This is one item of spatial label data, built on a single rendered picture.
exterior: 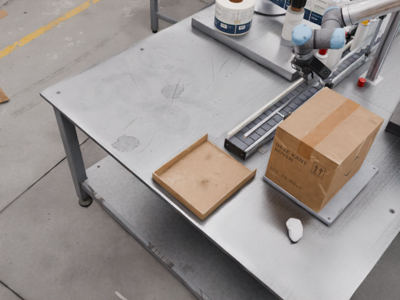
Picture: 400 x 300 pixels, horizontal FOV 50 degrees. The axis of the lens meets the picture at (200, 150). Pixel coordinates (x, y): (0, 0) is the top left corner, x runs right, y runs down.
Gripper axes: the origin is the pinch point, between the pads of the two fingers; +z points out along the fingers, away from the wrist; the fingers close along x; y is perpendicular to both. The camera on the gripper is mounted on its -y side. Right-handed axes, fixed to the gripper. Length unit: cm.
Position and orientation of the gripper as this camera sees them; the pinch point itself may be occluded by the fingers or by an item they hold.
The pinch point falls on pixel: (312, 78)
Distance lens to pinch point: 200.9
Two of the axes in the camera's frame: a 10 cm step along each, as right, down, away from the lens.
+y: -7.2, -5.3, 4.4
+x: -6.2, 7.8, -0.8
